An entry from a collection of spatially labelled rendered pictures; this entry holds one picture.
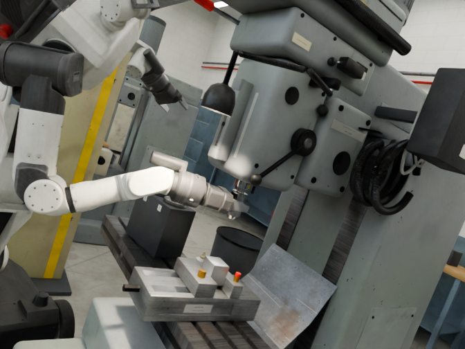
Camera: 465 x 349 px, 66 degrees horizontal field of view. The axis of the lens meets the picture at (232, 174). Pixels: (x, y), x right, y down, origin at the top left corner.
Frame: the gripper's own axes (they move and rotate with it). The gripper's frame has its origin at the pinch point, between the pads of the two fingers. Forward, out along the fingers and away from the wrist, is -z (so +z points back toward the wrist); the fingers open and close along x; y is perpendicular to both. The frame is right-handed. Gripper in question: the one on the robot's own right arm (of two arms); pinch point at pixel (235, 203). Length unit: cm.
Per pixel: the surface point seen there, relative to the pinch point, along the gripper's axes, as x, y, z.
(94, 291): 163, 124, 17
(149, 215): 34.7, 19.9, 16.7
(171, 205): 29.6, 12.8, 11.3
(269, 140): -10.9, -19.5, 1.8
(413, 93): 3, -50, -44
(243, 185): -2.3, -5.8, 0.5
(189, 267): -1.9, 20.6, 6.7
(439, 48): 333, -236, -331
